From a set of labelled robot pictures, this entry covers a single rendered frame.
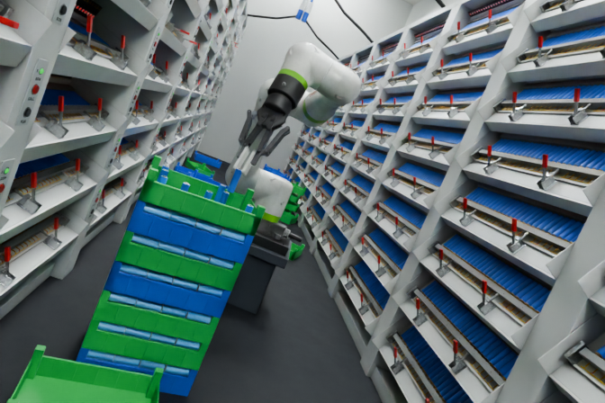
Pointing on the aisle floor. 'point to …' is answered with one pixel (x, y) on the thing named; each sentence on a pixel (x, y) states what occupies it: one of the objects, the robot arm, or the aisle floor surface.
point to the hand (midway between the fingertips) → (245, 161)
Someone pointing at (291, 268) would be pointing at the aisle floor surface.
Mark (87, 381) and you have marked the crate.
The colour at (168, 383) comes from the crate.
